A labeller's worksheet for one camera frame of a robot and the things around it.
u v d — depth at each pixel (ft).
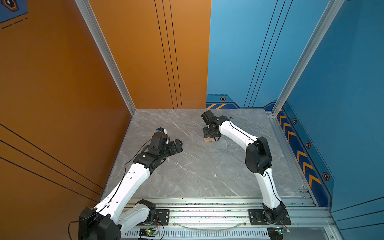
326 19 2.42
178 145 2.34
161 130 2.33
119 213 1.39
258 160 1.82
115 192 1.44
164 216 2.42
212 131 2.29
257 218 2.38
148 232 2.32
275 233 2.32
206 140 3.34
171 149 2.29
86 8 2.28
